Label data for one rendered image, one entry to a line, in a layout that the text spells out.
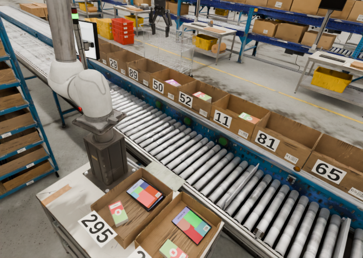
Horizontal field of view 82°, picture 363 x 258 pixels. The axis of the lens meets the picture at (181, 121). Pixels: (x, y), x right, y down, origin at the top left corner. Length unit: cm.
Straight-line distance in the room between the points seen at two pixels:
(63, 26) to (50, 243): 174
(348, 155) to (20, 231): 268
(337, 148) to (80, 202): 177
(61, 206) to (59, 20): 101
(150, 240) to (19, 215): 157
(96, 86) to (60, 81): 22
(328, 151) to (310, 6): 453
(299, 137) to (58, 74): 171
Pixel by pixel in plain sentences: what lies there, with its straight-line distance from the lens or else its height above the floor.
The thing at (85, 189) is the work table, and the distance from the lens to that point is 154.
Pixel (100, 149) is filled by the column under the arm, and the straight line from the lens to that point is 128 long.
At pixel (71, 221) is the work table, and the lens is 143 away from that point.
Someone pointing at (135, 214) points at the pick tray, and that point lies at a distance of 136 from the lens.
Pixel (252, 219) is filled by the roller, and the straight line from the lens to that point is 146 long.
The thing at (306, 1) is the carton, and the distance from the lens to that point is 607.
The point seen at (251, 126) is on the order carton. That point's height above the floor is 103.
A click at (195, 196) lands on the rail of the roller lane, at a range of 146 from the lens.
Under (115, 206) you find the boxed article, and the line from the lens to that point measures 137.
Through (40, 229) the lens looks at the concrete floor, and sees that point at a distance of 241.
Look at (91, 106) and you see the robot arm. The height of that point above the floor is 135.
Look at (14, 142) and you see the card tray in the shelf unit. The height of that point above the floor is 61.
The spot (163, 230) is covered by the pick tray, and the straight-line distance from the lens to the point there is 131.
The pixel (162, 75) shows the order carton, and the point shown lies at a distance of 238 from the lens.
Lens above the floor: 192
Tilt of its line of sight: 35 degrees down
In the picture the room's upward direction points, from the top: 5 degrees clockwise
